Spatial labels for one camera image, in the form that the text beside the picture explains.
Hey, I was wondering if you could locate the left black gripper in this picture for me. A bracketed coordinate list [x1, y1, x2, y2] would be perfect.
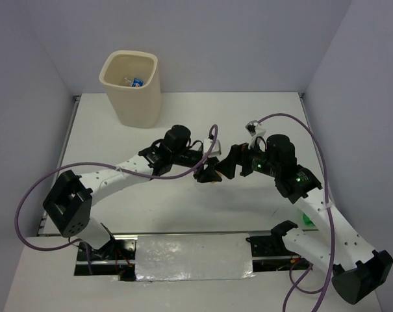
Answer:
[170, 148, 222, 183]

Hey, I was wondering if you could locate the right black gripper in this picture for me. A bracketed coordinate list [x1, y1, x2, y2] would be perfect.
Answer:
[214, 137, 280, 178]

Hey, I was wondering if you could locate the small bottle blue cap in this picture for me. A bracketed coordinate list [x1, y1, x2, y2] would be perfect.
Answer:
[121, 76, 144, 88]

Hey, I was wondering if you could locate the clear bottle yellow cap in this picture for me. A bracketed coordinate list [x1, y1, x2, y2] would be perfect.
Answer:
[197, 157, 222, 183]

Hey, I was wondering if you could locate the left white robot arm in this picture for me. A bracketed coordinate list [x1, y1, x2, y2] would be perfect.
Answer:
[43, 125, 221, 259]

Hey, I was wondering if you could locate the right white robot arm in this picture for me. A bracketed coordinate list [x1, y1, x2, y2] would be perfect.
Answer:
[215, 135, 393, 304]

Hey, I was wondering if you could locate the beige plastic bin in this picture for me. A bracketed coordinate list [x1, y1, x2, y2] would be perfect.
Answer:
[99, 50, 162, 129]

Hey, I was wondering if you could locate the green plastic bottle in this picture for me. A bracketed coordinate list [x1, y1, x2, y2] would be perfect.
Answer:
[302, 213, 314, 226]

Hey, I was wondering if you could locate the silver reflective sheet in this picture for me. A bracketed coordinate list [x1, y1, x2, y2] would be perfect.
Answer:
[134, 233, 255, 281]

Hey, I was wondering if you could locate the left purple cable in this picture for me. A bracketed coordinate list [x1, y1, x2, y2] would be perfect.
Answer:
[14, 124, 220, 277]

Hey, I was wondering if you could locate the purple cable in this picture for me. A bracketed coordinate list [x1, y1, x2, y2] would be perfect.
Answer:
[14, 124, 220, 277]
[257, 112, 335, 312]

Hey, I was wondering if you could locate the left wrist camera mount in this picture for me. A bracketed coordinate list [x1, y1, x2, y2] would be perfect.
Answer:
[202, 138, 222, 158]

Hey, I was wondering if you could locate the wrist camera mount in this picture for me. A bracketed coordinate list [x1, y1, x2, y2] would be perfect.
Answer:
[245, 120, 266, 149]
[202, 138, 222, 158]

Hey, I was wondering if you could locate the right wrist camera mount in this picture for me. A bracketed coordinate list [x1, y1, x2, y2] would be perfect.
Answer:
[245, 120, 266, 149]

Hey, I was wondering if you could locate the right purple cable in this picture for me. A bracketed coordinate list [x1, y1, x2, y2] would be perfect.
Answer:
[257, 112, 335, 312]

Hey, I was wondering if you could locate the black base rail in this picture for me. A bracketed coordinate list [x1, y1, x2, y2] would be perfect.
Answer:
[74, 233, 307, 282]

